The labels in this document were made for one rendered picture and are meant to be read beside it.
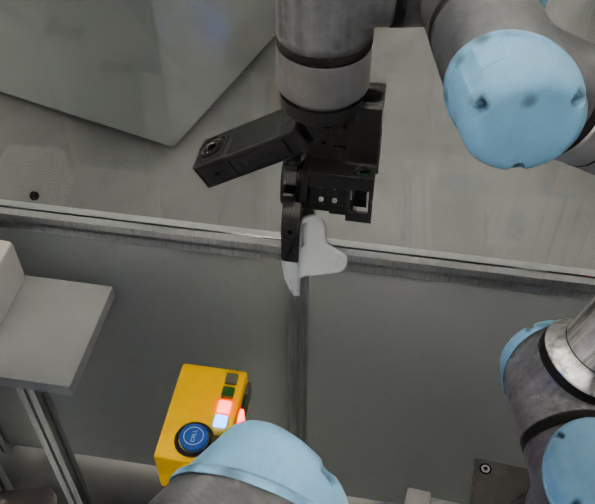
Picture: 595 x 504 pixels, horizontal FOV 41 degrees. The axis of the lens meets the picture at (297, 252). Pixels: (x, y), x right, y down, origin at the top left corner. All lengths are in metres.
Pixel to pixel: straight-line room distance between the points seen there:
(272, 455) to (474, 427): 1.53
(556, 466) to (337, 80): 0.52
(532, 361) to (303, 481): 0.68
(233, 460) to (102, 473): 2.02
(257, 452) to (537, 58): 0.26
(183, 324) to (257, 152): 1.07
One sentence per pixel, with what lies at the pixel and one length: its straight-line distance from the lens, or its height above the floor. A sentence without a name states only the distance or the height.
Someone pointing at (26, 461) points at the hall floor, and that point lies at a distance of 2.47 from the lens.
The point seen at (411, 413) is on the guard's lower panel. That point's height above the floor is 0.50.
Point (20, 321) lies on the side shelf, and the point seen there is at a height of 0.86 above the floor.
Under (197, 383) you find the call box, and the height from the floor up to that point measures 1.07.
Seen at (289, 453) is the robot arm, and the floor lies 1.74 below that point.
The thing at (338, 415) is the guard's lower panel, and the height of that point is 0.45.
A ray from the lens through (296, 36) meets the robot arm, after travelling 0.60.
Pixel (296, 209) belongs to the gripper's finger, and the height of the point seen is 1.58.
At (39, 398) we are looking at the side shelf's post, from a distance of 1.80.
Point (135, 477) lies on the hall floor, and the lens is 2.36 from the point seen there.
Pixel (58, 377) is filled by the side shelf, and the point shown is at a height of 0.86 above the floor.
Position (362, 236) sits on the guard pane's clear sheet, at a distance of 1.44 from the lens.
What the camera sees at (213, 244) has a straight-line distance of 1.50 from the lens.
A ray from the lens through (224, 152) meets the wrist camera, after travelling 0.70.
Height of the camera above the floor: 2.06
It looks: 47 degrees down
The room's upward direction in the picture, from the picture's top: straight up
